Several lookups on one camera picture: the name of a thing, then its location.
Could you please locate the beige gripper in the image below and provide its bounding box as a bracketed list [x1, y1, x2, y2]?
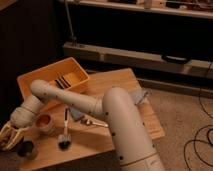
[0, 122, 23, 151]

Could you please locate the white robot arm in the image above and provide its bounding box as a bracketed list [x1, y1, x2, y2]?
[0, 80, 165, 171]

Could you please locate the metal cup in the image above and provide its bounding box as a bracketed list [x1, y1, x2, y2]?
[17, 141, 38, 160]

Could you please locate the orange ceramic cup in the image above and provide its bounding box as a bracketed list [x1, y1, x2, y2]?
[35, 114, 55, 135]

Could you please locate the black and white brush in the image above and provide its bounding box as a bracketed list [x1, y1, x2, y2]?
[58, 109, 71, 150]

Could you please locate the wooden table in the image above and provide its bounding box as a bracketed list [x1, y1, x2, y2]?
[18, 67, 166, 171]

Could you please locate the grey blue sponge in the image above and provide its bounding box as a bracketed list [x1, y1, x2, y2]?
[69, 107, 84, 122]

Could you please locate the dark striped item in bin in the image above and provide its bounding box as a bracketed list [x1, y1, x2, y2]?
[55, 76, 70, 89]

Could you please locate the metal spoon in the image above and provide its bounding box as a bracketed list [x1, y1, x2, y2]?
[80, 118, 108, 128]

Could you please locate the yellow plastic bin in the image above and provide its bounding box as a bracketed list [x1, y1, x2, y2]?
[17, 57, 89, 108]

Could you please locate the metal lamp stand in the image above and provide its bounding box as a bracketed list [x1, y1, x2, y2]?
[64, 0, 77, 46]

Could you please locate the long grey baseboard unit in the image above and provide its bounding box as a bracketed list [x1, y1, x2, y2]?
[63, 42, 213, 79]

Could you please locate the black flat object on unit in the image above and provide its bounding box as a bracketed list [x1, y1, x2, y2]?
[161, 55, 190, 65]

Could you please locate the grey dustpan with handle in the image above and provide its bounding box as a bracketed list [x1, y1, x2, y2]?
[130, 89, 148, 105]

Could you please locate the black cable on floor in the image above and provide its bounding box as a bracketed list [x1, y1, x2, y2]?
[183, 61, 213, 171]

